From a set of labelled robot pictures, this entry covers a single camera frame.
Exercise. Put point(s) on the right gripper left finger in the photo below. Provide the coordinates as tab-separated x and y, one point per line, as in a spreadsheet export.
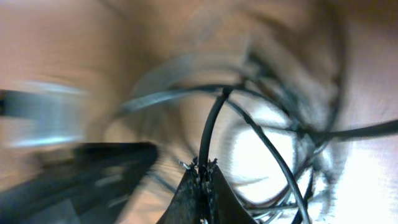
187	204

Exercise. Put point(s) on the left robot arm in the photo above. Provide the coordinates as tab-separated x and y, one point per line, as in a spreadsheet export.
51	173

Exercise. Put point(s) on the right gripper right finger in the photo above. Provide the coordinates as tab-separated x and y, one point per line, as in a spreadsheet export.
222	206

